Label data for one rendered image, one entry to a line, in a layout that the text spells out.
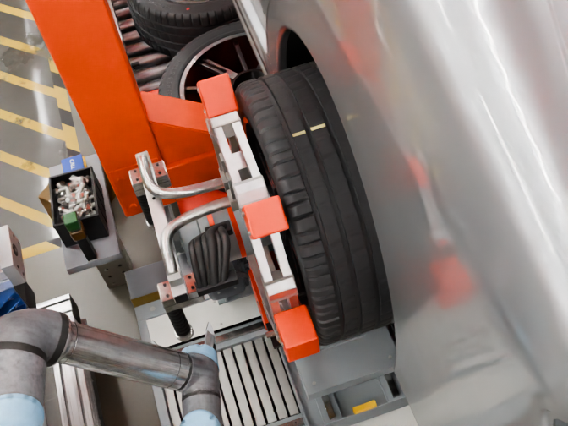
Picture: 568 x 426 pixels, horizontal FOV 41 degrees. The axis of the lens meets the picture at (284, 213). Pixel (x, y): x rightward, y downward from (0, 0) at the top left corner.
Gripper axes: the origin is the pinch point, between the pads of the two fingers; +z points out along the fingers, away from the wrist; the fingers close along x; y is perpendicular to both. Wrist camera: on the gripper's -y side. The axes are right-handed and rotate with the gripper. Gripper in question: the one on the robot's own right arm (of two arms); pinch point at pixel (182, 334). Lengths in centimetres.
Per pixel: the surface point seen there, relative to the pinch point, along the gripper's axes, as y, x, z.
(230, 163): 29.0, -21.3, 18.9
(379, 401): -68, -46, -4
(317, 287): 15.5, -30.4, -8.4
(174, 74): -32, -18, 118
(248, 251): 1.7, -20.0, 14.6
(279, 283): 14.6, -23.4, -4.0
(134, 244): -83, 16, 90
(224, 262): 18.7, -13.8, 2.5
